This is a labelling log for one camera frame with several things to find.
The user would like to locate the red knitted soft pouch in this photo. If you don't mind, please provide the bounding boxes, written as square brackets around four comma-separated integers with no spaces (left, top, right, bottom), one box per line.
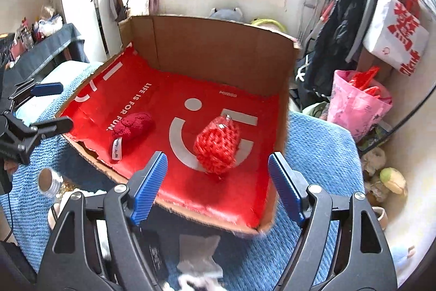
[110,112,155,162]

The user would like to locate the dark hanging jacket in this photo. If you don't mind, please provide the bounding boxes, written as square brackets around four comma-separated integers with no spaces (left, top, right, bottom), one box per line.
[303,0,367,96]

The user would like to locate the glass jar yellow beads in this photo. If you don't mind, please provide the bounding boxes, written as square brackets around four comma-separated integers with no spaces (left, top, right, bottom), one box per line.
[37,168,65,199]

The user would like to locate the blue knitted blanket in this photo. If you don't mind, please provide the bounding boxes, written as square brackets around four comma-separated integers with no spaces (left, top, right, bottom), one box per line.
[1,61,364,290]

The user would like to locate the green yellow plush toy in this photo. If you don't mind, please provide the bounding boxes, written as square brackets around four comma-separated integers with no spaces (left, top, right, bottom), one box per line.
[379,168,407,196]

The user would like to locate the cardboard box red interior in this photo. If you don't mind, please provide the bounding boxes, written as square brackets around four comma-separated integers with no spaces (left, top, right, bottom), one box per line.
[58,16,296,236]

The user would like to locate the pink plastic bag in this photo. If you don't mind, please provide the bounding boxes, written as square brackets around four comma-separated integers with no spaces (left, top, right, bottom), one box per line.
[327,66,392,142]

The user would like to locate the white red paper bag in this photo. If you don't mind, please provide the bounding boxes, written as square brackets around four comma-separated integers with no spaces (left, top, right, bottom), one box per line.
[363,0,429,76]

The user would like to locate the person left hand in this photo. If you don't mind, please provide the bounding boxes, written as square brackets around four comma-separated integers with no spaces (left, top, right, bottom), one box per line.
[3,160,19,174]

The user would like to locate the grey husky plush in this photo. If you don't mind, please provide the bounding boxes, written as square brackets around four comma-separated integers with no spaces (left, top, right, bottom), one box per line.
[208,7,244,23]

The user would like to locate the red mesh bath pouf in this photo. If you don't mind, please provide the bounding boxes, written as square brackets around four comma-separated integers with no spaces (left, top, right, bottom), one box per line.
[193,115,241,175]

